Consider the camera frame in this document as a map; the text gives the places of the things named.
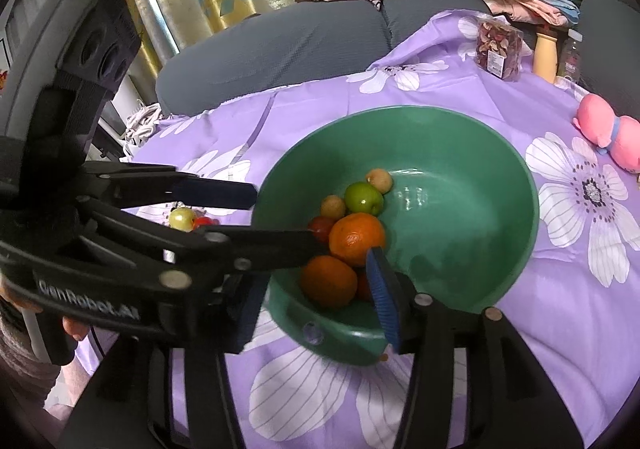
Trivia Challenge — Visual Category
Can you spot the clear plastic bottle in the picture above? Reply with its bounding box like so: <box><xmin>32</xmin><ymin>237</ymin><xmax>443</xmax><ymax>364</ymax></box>
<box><xmin>556</xmin><ymin>29</ymin><xmax>585</xmax><ymax>80</ymax></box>

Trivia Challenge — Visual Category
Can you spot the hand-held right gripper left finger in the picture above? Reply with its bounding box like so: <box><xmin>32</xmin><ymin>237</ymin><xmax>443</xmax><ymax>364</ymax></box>
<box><xmin>59</xmin><ymin>273</ymin><xmax>272</xmax><ymax>449</ymax></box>

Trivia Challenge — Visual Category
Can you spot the pale green tomato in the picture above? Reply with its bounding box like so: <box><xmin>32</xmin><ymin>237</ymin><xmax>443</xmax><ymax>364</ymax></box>
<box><xmin>168</xmin><ymin>207</ymin><xmax>197</xmax><ymax>233</ymax></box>

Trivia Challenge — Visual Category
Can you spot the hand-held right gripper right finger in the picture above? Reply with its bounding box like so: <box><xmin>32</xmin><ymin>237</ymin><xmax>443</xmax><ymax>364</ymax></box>
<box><xmin>365</xmin><ymin>247</ymin><xmax>585</xmax><ymax>449</ymax></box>

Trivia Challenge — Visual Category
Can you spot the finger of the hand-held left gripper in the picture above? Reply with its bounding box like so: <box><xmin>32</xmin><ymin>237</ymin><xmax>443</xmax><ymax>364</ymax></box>
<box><xmin>75</xmin><ymin>201</ymin><xmax>329</xmax><ymax>291</ymax></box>
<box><xmin>80</xmin><ymin>160</ymin><xmax>259</xmax><ymax>211</ymax></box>

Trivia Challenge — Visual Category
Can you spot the yellow bottle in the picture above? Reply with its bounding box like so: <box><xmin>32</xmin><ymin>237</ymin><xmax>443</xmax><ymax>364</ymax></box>
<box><xmin>532</xmin><ymin>26</ymin><xmax>558</xmax><ymax>84</ymax></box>

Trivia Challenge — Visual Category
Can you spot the large orange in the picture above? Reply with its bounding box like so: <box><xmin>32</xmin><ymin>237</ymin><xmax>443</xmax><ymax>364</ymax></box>
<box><xmin>299</xmin><ymin>255</ymin><xmax>359</xmax><ymax>311</ymax></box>

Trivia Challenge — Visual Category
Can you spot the white crochet cloth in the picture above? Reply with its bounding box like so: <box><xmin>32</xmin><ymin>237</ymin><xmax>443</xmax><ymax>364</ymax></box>
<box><xmin>122</xmin><ymin>101</ymin><xmax>166</xmax><ymax>150</ymax></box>

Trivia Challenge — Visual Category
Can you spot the pink plush toy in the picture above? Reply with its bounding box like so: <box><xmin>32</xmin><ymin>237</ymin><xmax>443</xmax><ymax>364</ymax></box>
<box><xmin>572</xmin><ymin>93</ymin><xmax>640</xmax><ymax>174</ymax></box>

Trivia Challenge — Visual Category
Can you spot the person's left forearm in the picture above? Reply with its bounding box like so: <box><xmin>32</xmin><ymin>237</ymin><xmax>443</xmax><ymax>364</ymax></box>
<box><xmin>0</xmin><ymin>279</ymin><xmax>66</xmax><ymax>425</ymax></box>

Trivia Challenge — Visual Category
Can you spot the person's left hand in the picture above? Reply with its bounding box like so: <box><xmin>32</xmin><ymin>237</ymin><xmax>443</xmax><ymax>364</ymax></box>
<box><xmin>62</xmin><ymin>316</ymin><xmax>91</xmax><ymax>341</ymax></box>

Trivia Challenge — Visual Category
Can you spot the grey sofa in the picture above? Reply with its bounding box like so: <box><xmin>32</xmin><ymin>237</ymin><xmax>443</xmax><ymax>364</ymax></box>
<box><xmin>155</xmin><ymin>0</ymin><xmax>640</xmax><ymax>117</ymax></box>

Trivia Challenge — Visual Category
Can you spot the green plastic bowl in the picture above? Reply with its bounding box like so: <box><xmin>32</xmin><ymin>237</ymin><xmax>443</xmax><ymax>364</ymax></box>
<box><xmin>250</xmin><ymin>106</ymin><xmax>541</xmax><ymax>367</ymax></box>

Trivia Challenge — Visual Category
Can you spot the white ribbed appliance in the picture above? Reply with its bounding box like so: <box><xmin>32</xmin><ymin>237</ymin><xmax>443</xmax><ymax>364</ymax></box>
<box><xmin>0</xmin><ymin>0</ymin><xmax>71</xmax><ymax>90</ymax></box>

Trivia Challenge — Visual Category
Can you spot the purple floral blanket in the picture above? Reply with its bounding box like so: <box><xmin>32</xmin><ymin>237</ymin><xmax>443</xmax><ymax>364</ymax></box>
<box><xmin>75</xmin><ymin>11</ymin><xmax>640</xmax><ymax>449</ymax></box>

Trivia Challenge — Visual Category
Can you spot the bag of dried fruit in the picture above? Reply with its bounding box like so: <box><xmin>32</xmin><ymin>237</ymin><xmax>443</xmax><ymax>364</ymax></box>
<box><xmin>474</xmin><ymin>15</ymin><xmax>523</xmax><ymax>81</ymax></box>

